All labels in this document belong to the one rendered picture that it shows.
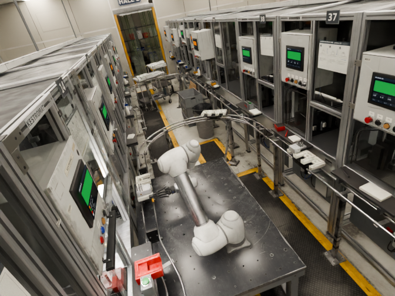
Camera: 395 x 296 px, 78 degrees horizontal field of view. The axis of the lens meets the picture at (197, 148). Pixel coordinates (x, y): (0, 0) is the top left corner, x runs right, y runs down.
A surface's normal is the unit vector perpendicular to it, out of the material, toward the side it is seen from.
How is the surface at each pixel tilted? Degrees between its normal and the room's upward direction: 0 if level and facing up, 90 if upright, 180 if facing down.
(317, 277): 0
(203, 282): 0
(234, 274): 0
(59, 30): 90
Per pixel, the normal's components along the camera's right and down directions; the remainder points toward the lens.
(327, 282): -0.18, -0.85
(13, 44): 0.27, 0.44
